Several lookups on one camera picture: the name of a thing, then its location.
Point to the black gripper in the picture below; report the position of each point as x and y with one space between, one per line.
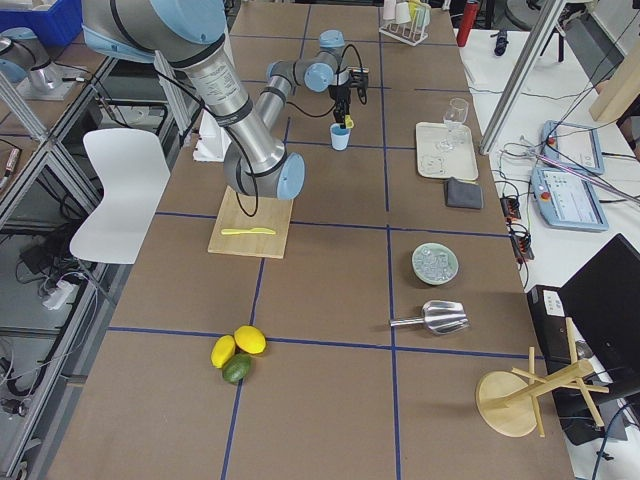
342 95

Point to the green bowl of ice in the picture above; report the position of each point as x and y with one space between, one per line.
434 263

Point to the white plastic chair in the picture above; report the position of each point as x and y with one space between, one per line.
131 165

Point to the yellow lemon right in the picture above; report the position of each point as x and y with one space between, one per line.
250 339

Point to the red bottle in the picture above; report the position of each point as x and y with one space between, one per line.
467 22

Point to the yellow lemon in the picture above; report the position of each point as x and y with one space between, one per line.
250 339
223 350

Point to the yellow plastic knife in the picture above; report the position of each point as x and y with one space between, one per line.
247 231

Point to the aluminium frame post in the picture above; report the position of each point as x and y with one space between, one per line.
540 33

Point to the cream bear tray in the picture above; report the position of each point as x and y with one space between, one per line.
460 162

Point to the wooden cutting board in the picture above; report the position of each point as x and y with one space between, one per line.
241 211

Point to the grey folded cloth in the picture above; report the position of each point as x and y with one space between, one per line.
463 194

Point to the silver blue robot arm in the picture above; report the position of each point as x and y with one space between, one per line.
191 35

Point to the white wire cup rack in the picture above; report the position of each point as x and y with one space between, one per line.
405 21

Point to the far blue teach pendant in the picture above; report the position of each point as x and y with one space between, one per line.
573 145

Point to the black laptop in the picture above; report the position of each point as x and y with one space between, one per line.
602 299

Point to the blue teach pendant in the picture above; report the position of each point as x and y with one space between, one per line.
573 145
566 201

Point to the clear wine glass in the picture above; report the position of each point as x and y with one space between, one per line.
453 118

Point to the near blue teach pendant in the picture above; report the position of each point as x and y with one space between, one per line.
566 201

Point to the blue paper cup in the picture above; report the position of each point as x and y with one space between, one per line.
339 136

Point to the steel ice scoop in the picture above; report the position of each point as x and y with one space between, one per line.
439 317

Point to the green lime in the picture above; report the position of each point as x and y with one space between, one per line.
237 368

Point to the yellow lemon left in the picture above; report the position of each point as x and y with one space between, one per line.
223 350

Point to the blue storage bin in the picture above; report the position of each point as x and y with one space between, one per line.
56 24

